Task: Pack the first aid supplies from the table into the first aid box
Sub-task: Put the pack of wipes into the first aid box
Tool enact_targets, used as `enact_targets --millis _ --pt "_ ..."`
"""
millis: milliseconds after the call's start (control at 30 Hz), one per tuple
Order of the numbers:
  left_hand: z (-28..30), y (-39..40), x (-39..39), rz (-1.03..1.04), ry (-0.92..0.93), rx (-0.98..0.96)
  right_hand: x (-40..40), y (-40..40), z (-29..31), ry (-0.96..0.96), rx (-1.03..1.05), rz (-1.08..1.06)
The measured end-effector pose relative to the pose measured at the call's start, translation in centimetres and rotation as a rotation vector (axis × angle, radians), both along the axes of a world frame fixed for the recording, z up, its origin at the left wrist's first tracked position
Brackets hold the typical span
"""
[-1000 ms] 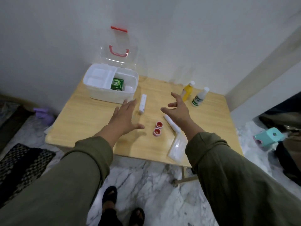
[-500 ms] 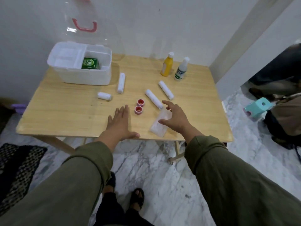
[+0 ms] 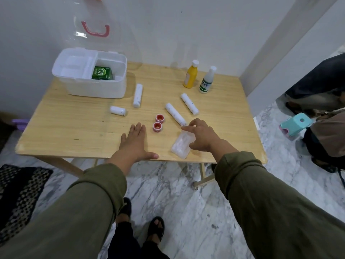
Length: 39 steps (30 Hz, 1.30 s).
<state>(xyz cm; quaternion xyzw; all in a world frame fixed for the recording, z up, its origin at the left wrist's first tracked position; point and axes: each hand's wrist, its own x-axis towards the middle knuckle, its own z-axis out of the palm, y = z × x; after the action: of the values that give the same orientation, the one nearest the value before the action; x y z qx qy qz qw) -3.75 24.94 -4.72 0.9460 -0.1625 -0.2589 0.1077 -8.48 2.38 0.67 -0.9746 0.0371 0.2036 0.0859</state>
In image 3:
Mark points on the green medicine box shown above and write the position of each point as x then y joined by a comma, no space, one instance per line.
102,73

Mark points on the person's left forearm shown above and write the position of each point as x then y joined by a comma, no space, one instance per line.
67,218

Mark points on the long white bandage roll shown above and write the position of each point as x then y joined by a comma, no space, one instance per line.
137,95
189,104
175,114

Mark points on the white first aid box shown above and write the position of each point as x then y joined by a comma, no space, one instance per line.
81,86

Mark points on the short white bandage roll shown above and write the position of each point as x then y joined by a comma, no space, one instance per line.
118,110

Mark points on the white bottle green label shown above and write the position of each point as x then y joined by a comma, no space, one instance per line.
206,84

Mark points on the purple plastic item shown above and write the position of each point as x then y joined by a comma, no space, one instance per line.
20,124

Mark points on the black patterned floor mat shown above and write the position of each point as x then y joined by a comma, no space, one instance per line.
19,194

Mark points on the wooden table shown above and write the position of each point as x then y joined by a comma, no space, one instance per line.
81,126

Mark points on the person's black trousers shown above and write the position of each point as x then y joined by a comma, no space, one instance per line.
124,242

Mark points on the person's black sandal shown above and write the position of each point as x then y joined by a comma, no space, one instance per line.
126,209
155,226

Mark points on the person's right hand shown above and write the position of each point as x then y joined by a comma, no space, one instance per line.
207,137

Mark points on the red tape roll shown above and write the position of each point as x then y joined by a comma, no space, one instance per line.
156,118
154,127

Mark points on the clear bag of cotton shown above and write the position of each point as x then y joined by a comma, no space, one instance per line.
181,146

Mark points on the person's right black sandal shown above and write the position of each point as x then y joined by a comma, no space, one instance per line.
155,226

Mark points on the person's right forearm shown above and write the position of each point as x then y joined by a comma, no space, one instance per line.
283,213

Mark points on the yellow liquid bottle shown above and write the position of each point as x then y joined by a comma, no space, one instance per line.
190,76

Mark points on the person's left hand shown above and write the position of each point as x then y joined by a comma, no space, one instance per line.
134,145

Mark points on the teal plastic stool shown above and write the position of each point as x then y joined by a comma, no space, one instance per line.
296,122

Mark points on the person's left black sandal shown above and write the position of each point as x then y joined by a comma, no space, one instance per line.
126,209

